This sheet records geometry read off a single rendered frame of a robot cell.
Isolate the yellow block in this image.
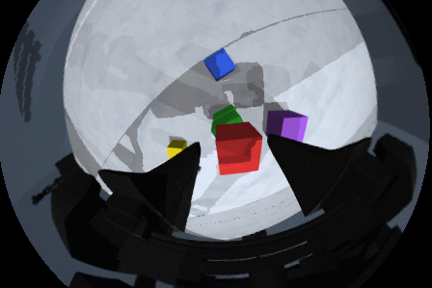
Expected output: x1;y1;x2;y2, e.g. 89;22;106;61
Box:
166;141;188;158

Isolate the purple block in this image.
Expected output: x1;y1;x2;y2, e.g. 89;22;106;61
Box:
266;110;308;142

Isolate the green block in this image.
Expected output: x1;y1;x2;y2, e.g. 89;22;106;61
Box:
212;104;236;119
211;110;243;137

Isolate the red block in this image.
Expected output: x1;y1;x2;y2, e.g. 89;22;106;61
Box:
215;121;262;175

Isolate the blue block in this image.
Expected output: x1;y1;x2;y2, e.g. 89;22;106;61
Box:
203;48;235;83

